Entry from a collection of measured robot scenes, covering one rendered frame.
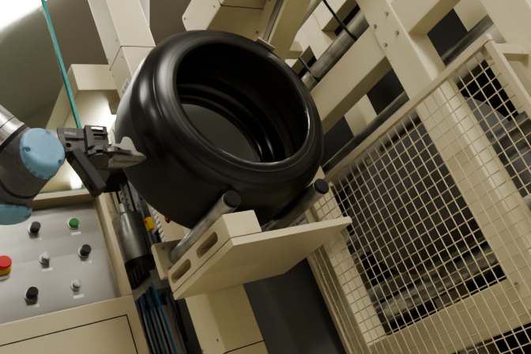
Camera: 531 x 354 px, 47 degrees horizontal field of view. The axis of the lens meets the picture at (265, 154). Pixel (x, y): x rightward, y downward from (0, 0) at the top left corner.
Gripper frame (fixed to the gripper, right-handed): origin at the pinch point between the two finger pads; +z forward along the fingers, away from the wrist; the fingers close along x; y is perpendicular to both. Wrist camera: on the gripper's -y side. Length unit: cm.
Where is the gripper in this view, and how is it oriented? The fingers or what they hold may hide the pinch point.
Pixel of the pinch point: (141, 160)
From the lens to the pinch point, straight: 151.2
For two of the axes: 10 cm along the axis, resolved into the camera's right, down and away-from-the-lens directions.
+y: -2.5, -8.6, 4.5
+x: -4.8, 5.1, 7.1
